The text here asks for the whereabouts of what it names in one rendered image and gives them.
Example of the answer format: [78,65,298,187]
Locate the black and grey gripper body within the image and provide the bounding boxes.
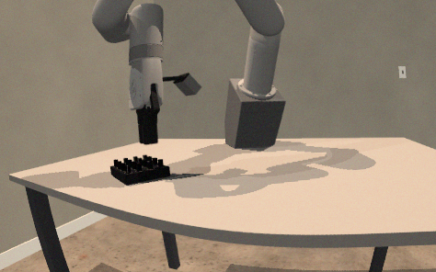
[129,57,163,110]

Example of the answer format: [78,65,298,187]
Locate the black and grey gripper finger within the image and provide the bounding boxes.
[142,84,160,145]
[136,108,143,144]

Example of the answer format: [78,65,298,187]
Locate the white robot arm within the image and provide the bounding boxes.
[92,0,285,99]

